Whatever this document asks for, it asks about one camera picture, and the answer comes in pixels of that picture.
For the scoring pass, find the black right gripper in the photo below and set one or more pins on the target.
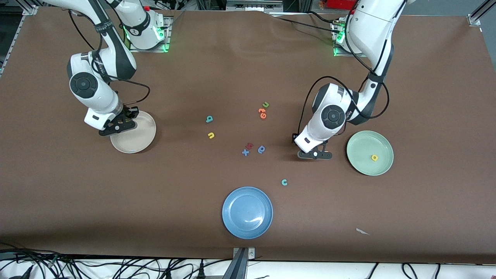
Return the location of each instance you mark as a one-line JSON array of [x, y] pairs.
[[131, 112]]

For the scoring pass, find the teal letter g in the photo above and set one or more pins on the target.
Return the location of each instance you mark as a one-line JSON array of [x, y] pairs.
[[209, 119]]

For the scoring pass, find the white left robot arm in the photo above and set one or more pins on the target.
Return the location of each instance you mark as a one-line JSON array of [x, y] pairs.
[[368, 31]]

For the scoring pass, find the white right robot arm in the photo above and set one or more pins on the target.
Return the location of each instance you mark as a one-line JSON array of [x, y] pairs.
[[102, 102]]

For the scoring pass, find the orange letters pair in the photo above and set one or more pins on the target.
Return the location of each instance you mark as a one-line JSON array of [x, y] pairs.
[[262, 113]]

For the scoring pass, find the beige brown plate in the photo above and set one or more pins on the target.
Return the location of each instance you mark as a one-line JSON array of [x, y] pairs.
[[133, 143]]

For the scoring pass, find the blue letter a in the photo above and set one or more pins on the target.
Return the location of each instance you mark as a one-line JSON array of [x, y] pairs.
[[261, 149]]

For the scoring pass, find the green plate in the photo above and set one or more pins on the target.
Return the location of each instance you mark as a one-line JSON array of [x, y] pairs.
[[364, 155]]

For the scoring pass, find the blue plate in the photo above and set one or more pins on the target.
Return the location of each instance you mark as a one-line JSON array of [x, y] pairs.
[[247, 213]]

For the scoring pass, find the brown table cover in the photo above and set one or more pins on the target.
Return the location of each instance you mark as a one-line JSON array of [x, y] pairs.
[[77, 193]]

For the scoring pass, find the white paper scrap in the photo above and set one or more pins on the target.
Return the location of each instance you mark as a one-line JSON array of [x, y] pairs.
[[361, 231]]

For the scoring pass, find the grey metal equipment box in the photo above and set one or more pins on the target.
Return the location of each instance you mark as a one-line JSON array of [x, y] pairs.
[[252, 6]]

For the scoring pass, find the red box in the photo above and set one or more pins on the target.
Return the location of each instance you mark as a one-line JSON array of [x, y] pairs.
[[337, 4]]

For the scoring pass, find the dark aluminium pole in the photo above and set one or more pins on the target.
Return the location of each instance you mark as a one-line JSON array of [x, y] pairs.
[[237, 269]]

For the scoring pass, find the black power plug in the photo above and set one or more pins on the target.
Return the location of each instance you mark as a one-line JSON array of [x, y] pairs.
[[200, 272], [168, 275]]

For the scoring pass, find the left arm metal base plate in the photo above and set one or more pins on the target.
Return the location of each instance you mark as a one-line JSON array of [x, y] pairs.
[[339, 52]]

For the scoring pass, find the silver pole bracket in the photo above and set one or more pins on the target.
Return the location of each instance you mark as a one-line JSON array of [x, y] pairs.
[[252, 254]]

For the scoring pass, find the aluminium frame profile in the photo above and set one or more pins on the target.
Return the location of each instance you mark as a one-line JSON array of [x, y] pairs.
[[30, 10], [474, 17]]

